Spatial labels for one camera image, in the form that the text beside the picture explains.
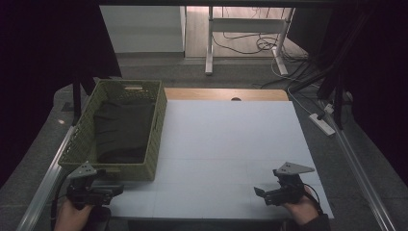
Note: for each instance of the white desk frame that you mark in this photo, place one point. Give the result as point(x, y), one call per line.
point(247, 25)

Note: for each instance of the black stand post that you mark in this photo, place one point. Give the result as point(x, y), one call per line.
point(77, 102)
point(338, 106)

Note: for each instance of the white plug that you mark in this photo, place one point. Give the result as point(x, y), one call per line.
point(328, 108)

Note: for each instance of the person's left hand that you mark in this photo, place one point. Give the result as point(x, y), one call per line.
point(70, 218)

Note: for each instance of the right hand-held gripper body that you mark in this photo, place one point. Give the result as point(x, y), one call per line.
point(288, 191)

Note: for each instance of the white cabinet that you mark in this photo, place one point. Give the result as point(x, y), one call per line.
point(144, 29)

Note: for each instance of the aluminium frame rail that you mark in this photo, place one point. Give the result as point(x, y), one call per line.
point(359, 170)
point(45, 186)

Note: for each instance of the green woven plastic basket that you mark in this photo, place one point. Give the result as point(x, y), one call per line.
point(154, 141)

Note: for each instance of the dark cloth garment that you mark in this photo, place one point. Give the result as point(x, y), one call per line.
point(123, 131)

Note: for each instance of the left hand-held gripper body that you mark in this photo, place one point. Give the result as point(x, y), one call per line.
point(85, 192)

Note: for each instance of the white power strip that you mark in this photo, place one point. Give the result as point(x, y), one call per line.
point(321, 124)

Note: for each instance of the white table mat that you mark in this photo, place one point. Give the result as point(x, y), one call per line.
point(231, 144)

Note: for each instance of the person's right hand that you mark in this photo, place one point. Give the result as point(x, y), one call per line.
point(303, 208)

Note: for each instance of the black curtain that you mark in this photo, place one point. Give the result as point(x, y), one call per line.
point(378, 64)
point(48, 48)

